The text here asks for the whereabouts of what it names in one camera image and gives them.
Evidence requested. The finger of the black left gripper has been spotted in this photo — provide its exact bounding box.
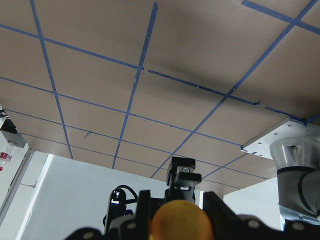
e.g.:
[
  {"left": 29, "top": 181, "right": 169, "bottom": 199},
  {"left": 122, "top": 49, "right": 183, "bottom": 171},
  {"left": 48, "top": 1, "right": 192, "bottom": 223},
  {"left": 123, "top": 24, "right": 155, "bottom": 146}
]
[{"left": 173, "top": 172, "right": 202, "bottom": 188}]

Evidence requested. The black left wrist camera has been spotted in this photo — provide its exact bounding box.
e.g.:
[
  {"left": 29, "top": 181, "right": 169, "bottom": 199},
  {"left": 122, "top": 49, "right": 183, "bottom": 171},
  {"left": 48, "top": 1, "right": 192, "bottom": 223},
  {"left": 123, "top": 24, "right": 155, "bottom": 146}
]
[{"left": 102, "top": 184, "right": 138, "bottom": 234}]

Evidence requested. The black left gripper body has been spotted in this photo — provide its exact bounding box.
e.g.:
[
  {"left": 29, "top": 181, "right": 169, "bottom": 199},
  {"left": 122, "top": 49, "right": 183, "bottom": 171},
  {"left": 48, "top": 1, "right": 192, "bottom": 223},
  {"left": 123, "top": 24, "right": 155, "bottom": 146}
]
[{"left": 164, "top": 156, "right": 196, "bottom": 204}]

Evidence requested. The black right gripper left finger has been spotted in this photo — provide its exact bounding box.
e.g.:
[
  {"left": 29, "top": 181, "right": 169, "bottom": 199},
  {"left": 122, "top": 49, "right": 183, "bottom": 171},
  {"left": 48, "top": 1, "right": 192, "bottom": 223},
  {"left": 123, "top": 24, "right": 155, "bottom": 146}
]
[{"left": 135, "top": 190, "right": 151, "bottom": 225}]

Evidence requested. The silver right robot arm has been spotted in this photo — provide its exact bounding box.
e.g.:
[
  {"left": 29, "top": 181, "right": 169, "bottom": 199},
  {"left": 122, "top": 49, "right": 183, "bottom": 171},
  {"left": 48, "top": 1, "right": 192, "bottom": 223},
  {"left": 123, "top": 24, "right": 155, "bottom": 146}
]
[{"left": 161, "top": 137, "right": 320, "bottom": 225}]

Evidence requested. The right arm aluminium base plate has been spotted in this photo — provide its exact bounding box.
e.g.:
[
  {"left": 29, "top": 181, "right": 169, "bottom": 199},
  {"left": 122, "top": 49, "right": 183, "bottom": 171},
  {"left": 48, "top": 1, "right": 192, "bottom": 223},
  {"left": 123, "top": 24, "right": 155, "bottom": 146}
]
[{"left": 241, "top": 117, "right": 320, "bottom": 160}]

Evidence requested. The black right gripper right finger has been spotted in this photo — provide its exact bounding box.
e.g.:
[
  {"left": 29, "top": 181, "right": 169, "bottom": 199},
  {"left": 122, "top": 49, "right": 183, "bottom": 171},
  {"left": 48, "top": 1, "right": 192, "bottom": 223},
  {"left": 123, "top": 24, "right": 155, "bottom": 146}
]
[{"left": 202, "top": 191, "right": 240, "bottom": 225}]

